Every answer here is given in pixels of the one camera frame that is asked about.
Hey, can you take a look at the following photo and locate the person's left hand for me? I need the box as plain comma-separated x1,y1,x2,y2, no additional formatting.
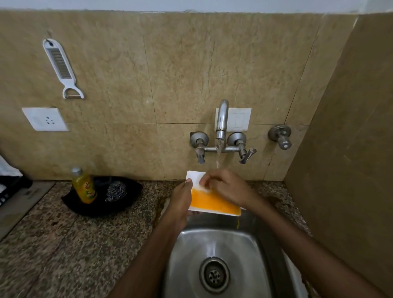
161,178,201,233

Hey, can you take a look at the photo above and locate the person's right hand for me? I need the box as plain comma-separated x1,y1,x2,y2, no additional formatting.
199,168,263,213

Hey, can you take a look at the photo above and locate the white rectangular plate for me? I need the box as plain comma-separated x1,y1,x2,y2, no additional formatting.
186,170,246,217

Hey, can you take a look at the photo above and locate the black plastic dish rack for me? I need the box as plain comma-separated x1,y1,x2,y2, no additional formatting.
0,175,33,208

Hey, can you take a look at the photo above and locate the person's right forearm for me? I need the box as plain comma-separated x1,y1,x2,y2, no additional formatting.
250,199,387,298

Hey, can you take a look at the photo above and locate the person's left forearm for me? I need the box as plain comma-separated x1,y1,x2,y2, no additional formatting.
109,221,185,298

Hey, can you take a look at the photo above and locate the black oval tray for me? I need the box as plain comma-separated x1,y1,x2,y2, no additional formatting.
61,175,143,218

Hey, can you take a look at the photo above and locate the yellow dish soap bottle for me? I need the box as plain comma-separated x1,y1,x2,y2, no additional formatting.
71,167,97,204

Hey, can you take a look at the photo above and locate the stainless steel sink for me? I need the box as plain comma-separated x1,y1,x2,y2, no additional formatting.
158,196,309,298

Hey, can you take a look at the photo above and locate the steel wool scrubber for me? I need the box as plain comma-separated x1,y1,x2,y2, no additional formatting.
105,181,128,203

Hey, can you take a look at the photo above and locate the metal sink drain strainer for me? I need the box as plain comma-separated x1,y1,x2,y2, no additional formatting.
199,256,230,295

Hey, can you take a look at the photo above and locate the grey drain mat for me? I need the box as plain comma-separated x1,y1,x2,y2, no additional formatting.
0,181,56,240

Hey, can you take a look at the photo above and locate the white perforated plastic tray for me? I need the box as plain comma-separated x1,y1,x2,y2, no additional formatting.
0,155,24,178

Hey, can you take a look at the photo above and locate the white grater peeler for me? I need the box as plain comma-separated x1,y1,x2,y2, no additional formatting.
43,38,85,100

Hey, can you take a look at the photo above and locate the white switch plate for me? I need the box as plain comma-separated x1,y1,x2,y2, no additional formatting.
214,107,252,133

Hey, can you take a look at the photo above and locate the chrome wall tap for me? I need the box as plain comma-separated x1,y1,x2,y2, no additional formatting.
267,124,292,150

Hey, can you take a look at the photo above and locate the chrome wall faucet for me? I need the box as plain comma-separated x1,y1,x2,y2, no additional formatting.
189,99,257,165

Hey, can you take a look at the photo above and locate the white wall socket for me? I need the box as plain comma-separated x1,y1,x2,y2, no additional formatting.
22,107,69,132

